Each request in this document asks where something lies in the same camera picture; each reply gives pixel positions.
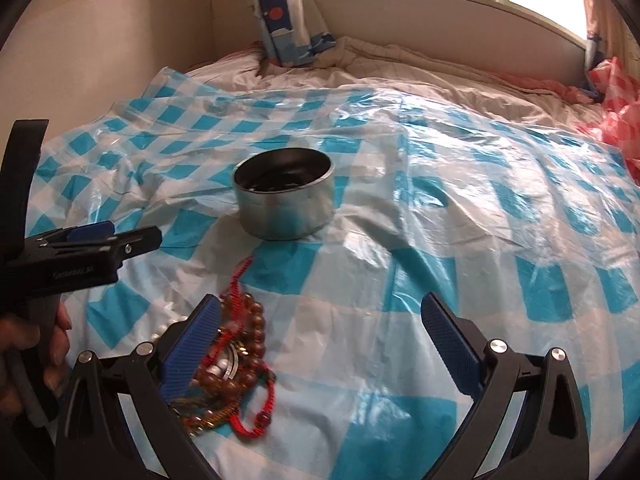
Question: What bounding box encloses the white pearl bracelet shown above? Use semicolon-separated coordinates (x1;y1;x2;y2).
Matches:
147;311;223;378

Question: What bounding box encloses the pink bedsheet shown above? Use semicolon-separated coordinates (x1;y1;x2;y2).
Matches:
487;71;603;107

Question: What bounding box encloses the brown wooden bead bracelet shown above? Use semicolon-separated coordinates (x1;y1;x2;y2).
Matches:
192;294;277;397

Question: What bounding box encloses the blue checkered plastic sheet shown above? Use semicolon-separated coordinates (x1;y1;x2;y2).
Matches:
24;65;640;480

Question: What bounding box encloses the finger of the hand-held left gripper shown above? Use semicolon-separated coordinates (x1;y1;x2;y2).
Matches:
31;221;116;250
107;226;164;262

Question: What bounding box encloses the silver bangle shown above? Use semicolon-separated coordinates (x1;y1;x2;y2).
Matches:
221;344;242;382

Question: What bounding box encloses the red braided cord bracelet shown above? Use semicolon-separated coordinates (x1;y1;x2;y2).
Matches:
219;255;279;442

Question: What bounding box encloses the round metal tin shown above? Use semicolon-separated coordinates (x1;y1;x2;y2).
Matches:
232;148;335;241

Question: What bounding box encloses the beige quilt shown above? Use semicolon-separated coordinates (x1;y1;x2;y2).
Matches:
185;35;601;128

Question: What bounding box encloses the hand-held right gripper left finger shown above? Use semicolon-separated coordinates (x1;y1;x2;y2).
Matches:
55;294;223;480

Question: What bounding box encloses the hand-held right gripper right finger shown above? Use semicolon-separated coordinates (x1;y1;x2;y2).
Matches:
421;292;584;480

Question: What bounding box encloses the printed blue and white curtain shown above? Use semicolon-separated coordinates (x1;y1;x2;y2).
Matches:
581;0;632;72
247;0;337;68

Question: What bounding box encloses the person's left hand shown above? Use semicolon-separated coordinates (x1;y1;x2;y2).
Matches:
0;304;74;417

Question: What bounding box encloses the gold and green chain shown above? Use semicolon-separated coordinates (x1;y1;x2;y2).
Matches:
169;394;242;437

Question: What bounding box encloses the beige window ledge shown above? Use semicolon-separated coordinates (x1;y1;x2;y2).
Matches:
300;0;590;88

